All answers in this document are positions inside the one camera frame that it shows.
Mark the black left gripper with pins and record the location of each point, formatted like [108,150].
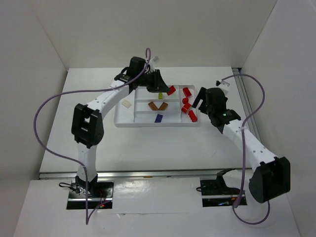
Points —
[153,81]

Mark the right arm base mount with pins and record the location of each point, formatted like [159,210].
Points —
[215,193]

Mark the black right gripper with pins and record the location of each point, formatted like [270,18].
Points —
[206,100]

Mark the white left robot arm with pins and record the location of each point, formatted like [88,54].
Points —
[87,124]

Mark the blue lego brick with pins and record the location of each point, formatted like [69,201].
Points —
[158,118]

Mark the white compartment tray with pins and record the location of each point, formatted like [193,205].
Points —
[144,109]

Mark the aluminium rail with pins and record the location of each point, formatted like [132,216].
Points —
[111,175]
[251,123]

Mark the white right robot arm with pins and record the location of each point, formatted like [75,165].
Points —
[271,177]

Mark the white lego brick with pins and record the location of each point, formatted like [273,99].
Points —
[126,104]

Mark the small red lego brick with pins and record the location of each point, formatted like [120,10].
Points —
[185,100]

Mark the brown lego plate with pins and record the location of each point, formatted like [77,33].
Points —
[163,106]
[153,107]

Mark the aluminium rail right side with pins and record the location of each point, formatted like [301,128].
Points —
[251,123]

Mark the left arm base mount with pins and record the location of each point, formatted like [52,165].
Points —
[101,195]

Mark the aluminium rail front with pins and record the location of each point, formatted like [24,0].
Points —
[111,175]

